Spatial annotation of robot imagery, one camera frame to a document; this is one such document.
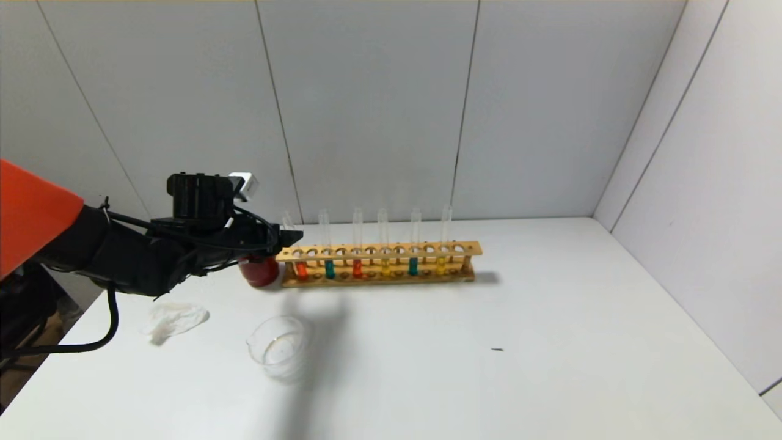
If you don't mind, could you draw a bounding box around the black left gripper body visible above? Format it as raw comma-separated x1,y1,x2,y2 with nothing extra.
235,216,282,260

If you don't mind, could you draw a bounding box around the glass test tube red liquid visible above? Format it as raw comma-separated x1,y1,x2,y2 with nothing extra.
351,207,365,279
281,211,310,281

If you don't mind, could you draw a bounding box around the glass test tube blue liquid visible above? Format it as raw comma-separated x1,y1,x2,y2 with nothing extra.
318,208,337,281
408,207,422,277

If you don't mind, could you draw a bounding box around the wooden test tube rack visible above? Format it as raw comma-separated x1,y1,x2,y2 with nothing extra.
276,241,483,288

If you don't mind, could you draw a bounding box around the glass test tube yellow liquid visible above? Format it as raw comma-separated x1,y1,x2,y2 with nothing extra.
436,205,453,276
377,208,392,278

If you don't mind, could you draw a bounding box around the red cylindrical cup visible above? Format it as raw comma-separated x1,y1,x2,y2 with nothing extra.
238,255,280,288

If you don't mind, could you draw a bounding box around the clear glass dish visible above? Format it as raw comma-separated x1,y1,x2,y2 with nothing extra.
246,315,316,383

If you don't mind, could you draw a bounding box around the crumpled white tissue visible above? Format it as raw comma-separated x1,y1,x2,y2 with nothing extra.
142,302,210,345

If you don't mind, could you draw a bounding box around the white grey bundled object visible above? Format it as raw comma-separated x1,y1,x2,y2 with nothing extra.
58,299,86,334

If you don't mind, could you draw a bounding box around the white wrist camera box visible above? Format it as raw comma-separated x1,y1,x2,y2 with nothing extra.
229,173,259,201

